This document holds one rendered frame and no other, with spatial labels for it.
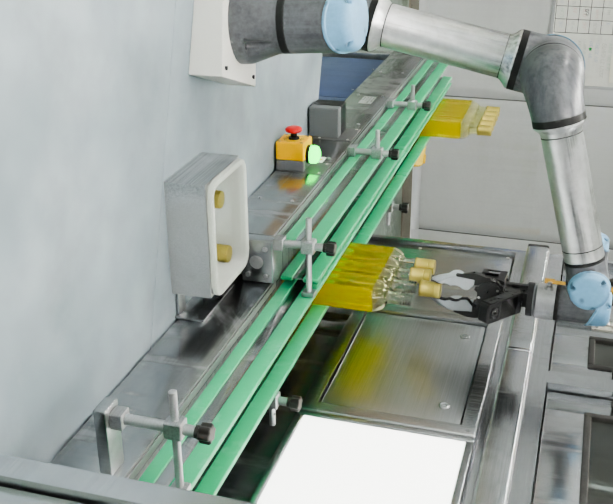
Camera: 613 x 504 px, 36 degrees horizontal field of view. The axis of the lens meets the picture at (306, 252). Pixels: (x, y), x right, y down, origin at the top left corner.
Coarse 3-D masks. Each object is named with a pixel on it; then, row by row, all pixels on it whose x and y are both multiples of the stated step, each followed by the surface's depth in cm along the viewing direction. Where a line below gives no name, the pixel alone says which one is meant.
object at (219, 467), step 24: (408, 168) 282; (384, 192) 264; (360, 240) 234; (312, 312) 200; (288, 360) 182; (264, 384) 174; (264, 408) 167; (240, 432) 161; (216, 456) 155; (216, 480) 149
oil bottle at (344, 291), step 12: (336, 276) 202; (348, 276) 201; (324, 288) 199; (336, 288) 198; (348, 288) 198; (360, 288) 197; (372, 288) 196; (384, 288) 197; (324, 300) 200; (336, 300) 200; (348, 300) 199; (360, 300) 198; (372, 300) 197; (384, 300) 197
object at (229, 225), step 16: (240, 160) 177; (224, 176) 170; (240, 176) 180; (208, 192) 165; (224, 192) 182; (240, 192) 181; (208, 208) 166; (224, 208) 184; (240, 208) 183; (208, 224) 169; (224, 224) 185; (240, 224) 184; (224, 240) 186; (240, 240) 186; (240, 256) 187; (224, 272) 181; (240, 272) 184; (224, 288) 176
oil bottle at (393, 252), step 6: (348, 246) 216; (354, 246) 216; (360, 246) 216; (366, 246) 216; (372, 246) 216; (378, 246) 216; (384, 246) 216; (360, 252) 213; (366, 252) 213; (372, 252) 213; (378, 252) 213; (384, 252) 213; (390, 252) 213; (396, 252) 213; (402, 252) 214; (396, 258) 212; (402, 258) 213; (402, 264) 213
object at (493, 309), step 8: (496, 296) 193; (504, 296) 193; (512, 296) 194; (520, 296) 195; (480, 304) 191; (488, 304) 190; (496, 304) 190; (504, 304) 192; (512, 304) 194; (520, 304) 196; (480, 312) 191; (488, 312) 190; (496, 312) 190; (504, 312) 193; (512, 312) 195; (480, 320) 192; (488, 320) 190; (496, 320) 192
